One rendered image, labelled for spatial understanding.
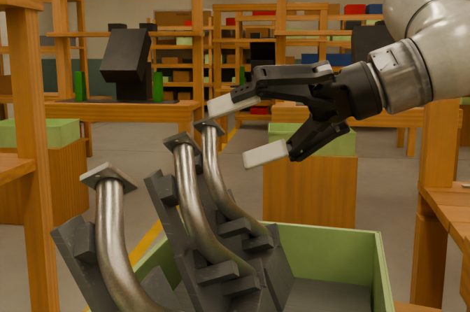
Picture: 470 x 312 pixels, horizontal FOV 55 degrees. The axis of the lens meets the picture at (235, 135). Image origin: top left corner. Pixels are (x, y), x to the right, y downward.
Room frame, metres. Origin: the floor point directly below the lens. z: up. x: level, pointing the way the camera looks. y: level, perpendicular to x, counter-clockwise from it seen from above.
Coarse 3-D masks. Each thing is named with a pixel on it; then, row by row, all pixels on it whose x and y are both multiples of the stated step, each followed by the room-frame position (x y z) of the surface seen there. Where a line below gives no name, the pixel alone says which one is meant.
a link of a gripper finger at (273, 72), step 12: (324, 60) 0.57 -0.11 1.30; (264, 72) 0.56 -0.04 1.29; (276, 72) 0.56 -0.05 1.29; (288, 72) 0.56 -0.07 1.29; (300, 72) 0.56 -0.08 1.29; (312, 72) 0.56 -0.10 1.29; (324, 72) 0.56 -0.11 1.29; (264, 84) 0.55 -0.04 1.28; (276, 84) 0.55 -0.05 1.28; (288, 84) 0.56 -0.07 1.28; (300, 84) 0.56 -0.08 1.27
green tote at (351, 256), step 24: (168, 240) 0.82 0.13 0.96; (288, 240) 0.89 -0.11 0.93; (312, 240) 0.88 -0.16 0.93; (336, 240) 0.87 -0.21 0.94; (360, 240) 0.86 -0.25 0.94; (144, 264) 0.72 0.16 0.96; (168, 264) 0.82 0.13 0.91; (312, 264) 0.88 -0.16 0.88; (336, 264) 0.87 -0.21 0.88; (360, 264) 0.86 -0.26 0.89; (384, 264) 0.71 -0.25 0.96; (384, 288) 0.63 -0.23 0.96
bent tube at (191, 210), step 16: (176, 144) 0.64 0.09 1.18; (192, 144) 0.65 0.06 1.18; (176, 160) 0.62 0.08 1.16; (192, 160) 0.63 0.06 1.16; (176, 176) 0.60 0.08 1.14; (192, 176) 0.60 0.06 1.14; (176, 192) 0.60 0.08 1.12; (192, 192) 0.58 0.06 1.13; (192, 208) 0.57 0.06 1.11; (192, 224) 0.57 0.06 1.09; (192, 240) 0.57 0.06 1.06; (208, 240) 0.57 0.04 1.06; (208, 256) 0.58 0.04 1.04; (224, 256) 0.60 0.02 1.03; (240, 272) 0.65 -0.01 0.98; (256, 272) 0.71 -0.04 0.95
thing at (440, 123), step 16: (432, 112) 1.44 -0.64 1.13; (448, 112) 1.43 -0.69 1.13; (432, 128) 1.44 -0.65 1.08; (448, 128) 1.43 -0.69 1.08; (432, 144) 1.44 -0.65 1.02; (448, 144) 1.43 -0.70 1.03; (432, 160) 1.44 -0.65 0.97; (448, 160) 1.43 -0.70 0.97; (432, 176) 1.44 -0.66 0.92; (448, 176) 1.43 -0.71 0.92
